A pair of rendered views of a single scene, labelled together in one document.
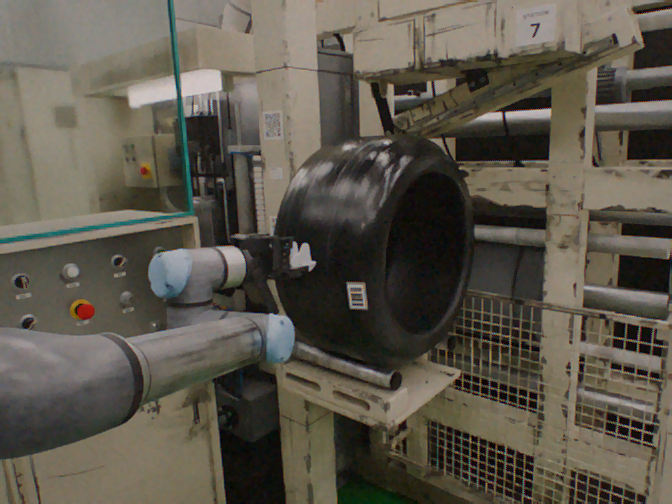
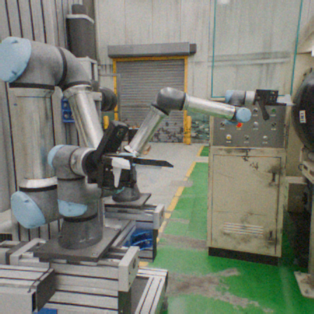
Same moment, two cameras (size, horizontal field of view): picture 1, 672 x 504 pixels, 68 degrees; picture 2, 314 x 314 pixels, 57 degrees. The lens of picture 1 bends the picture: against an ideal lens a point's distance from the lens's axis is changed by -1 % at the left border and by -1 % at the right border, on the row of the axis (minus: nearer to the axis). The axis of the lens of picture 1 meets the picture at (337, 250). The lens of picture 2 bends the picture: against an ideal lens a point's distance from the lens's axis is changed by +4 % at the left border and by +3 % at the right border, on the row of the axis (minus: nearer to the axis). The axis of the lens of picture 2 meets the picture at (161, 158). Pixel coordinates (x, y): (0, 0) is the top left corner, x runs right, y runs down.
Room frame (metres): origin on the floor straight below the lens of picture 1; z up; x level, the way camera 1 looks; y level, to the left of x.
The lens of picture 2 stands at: (-0.27, -1.05, 1.17)
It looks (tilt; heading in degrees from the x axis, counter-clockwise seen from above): 10 degrees down; 65
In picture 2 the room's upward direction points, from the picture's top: straight up
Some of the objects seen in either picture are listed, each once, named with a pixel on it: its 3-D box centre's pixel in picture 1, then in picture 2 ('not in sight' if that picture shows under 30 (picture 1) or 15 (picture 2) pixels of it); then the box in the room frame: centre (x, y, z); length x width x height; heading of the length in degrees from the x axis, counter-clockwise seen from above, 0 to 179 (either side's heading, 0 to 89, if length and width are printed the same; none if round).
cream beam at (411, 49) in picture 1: (465, 44); not in sight; (1.45, -0.38, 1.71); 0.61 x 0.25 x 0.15; 49
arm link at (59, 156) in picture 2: not in sight; (69, 160); (-0.17, -0.25, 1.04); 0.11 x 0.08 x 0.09; 117
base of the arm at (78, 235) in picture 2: not in sight; (80, 225); (-0.11, -0.06, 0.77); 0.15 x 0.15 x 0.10
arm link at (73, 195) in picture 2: not in sight; (77, 193); (-0.15, -0.24, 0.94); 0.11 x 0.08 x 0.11; 27
